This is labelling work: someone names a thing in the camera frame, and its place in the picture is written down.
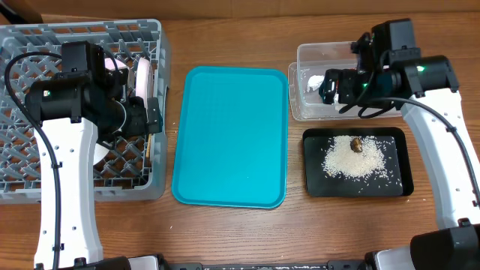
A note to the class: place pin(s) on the pink-white small bowl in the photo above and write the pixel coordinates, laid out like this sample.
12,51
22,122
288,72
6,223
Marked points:
116,65

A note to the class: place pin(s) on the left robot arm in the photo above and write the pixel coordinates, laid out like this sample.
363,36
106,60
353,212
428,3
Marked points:
70,113

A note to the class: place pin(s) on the black rectangular tray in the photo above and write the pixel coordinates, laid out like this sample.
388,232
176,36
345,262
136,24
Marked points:
315,143

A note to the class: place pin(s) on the brown food chunk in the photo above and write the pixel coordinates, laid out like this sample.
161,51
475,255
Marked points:
356,145

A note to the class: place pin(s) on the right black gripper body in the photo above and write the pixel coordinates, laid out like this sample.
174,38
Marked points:
328,87

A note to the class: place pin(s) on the grey plastic dish rack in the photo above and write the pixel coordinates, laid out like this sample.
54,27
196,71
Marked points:
125,173

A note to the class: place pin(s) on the wooden chopstick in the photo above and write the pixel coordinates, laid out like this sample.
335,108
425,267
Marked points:
148,147

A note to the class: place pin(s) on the clear plastic waste bin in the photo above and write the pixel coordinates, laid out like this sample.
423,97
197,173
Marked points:
316,59

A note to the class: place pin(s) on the white napkin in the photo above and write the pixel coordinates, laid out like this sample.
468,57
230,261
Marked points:
314,83

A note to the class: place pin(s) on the rice grains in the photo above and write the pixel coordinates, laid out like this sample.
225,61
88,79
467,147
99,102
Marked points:
373,172

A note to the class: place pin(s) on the large white round plate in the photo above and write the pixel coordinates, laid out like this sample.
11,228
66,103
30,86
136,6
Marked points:
144,80

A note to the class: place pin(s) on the teal plastic serving tray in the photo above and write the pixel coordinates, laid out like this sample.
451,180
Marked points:
232,138

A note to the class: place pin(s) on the white paper cup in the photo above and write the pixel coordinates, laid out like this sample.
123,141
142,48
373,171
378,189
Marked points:
100,152

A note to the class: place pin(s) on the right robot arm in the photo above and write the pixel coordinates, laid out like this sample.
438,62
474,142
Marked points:
429,100

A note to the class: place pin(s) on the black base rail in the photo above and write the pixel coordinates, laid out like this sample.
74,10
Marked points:
262,265

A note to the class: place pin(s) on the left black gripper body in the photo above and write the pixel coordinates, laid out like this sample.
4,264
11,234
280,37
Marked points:
136,122

